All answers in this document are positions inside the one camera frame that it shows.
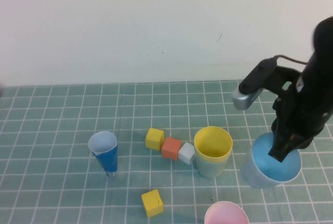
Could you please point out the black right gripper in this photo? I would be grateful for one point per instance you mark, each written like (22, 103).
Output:
(301, 109)

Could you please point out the light blue plastic cup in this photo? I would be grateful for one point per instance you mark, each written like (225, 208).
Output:
(260, 156)

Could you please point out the yellow plastic cup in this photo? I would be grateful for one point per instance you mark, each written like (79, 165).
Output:
(213, 143)

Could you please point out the pink plastic cup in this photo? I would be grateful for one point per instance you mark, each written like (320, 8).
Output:
(226, 214)

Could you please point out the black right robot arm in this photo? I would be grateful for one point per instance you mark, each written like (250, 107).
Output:
(322, 41)

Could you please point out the pale green plastic cup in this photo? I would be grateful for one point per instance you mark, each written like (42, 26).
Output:
(210, 169)

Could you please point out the white cube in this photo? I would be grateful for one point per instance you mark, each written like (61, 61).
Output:
(186, 153)

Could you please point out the orange cube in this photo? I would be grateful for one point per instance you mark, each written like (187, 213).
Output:
(170, 148)

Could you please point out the plain yellow cube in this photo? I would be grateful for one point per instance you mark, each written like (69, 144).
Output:
(154, 139)

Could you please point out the green checked tablecloth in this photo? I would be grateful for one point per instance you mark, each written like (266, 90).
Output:
(156, 104)

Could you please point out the yellow cube with small notch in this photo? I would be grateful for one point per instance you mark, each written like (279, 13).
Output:
(152, 203)

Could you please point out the blue paper cone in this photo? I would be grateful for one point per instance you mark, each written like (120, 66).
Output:
(109, 159)

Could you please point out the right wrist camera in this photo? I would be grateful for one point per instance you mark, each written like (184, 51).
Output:
(247, 96)

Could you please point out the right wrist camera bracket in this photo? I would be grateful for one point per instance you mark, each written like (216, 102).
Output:
(281, 78)

